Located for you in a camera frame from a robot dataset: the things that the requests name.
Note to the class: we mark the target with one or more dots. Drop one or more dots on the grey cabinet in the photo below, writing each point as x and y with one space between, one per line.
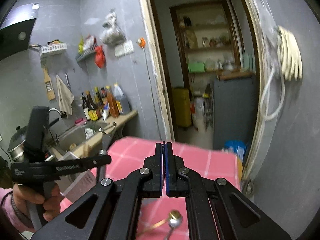
232 112

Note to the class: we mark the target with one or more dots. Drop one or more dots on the green box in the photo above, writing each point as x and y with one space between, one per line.
196 67

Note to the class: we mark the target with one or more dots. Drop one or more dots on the white door frame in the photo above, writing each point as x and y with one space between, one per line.
155 80

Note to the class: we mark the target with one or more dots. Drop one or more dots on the yellow canister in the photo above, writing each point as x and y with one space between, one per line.
182 107

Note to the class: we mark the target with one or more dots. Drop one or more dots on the black range hood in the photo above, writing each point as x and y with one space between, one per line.
15 32

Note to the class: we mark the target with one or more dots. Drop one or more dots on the large dark oil jug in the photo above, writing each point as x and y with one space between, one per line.
122 100

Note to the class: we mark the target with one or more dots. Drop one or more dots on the gold spoon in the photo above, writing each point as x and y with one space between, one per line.
175 214

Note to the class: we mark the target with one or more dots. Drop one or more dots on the red checked tablecloth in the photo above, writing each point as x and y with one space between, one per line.
212 162

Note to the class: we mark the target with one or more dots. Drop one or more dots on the cream rubber gloves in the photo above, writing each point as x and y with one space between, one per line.
291 55

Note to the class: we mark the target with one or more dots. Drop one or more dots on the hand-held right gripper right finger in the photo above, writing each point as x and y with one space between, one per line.
170 177

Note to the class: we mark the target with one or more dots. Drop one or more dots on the white wall socket panel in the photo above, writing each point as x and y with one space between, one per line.
123 48

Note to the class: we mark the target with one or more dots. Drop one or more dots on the metal wall shelf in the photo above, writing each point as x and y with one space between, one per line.
85 55

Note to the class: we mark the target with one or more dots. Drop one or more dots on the dark pump bottle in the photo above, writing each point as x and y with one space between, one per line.
85 108

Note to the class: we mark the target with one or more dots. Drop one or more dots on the chrome faucet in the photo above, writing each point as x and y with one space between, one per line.
55 110

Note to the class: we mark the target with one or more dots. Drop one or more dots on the hanging clear plastic bag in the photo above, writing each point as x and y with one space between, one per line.
268 42

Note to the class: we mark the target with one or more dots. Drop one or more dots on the wooden grater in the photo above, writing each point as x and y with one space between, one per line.
49 85

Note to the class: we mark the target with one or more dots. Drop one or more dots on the wooden shelf unit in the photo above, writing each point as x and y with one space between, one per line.
207 47

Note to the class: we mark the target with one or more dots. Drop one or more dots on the dark sauce bottle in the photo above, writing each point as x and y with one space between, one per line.
103 96
98 100

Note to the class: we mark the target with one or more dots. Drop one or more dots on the clear plastic jug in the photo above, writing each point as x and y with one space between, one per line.
198 113

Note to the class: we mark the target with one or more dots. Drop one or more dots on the orange sauce bottle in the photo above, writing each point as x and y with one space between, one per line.
112 103

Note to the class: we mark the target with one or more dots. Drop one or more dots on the hanging clear bag dried goods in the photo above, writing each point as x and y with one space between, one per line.
111 35

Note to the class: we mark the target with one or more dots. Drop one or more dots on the pale green container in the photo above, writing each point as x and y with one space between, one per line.
248 62

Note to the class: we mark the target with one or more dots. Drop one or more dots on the steel sink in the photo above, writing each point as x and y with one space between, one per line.
75 137

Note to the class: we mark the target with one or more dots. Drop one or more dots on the colourful snack packets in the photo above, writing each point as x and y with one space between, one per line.
87 43

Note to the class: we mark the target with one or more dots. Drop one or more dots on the red plastic bag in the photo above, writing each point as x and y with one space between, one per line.
99 57

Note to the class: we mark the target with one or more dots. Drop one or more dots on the pink sponge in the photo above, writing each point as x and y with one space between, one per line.
79 121

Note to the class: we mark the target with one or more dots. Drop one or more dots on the white wall basket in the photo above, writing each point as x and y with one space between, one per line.
53 48

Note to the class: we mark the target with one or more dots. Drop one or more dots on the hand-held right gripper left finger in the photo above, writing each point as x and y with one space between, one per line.
157 170

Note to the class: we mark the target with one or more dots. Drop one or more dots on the orange plug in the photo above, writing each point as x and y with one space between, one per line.
141 42

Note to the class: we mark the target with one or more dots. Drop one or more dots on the small white blue packet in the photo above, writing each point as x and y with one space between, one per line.
106 111

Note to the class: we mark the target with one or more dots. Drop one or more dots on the beige hanging towel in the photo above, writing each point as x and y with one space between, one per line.
65 97

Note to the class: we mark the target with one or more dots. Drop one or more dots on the small metal pot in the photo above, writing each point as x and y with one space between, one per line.
228 66

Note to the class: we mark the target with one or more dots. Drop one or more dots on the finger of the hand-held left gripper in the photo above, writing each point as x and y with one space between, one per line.
106 140

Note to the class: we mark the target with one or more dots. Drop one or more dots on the wok with metal lid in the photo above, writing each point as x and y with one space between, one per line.
17 142

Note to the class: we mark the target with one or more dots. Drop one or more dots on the person's left forearm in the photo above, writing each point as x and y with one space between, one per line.
12 210

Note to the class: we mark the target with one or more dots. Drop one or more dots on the blue plastic bag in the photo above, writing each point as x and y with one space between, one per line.
235 148

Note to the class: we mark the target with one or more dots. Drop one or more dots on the wooden boards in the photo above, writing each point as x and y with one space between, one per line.
235 75

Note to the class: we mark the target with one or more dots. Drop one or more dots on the white cup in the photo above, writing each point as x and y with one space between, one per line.
88 132

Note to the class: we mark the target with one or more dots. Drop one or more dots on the white perforated utensil holder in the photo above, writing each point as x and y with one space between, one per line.
80 183

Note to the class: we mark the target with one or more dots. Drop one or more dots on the yellow label sauce bottle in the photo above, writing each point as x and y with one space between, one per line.
92 110

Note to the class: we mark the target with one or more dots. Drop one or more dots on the person's left hand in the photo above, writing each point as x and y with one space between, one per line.
51 200

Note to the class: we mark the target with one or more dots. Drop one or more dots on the beige kitchen counter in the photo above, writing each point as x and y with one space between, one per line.
125 116

